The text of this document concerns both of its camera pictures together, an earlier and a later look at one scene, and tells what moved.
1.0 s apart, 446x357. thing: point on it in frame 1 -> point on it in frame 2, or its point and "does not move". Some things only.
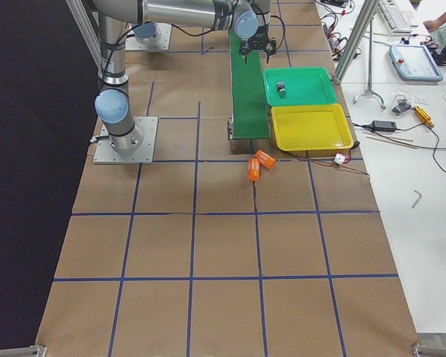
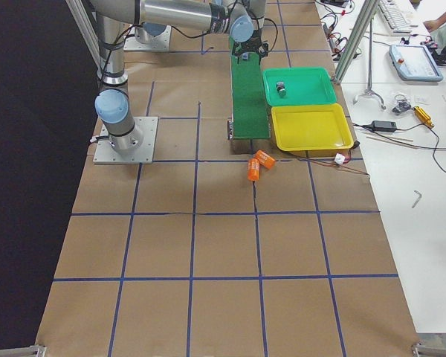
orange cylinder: (265, 160) does not move
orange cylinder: (253, 167) does not move
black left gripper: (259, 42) -> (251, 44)
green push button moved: (281, 88) does not move
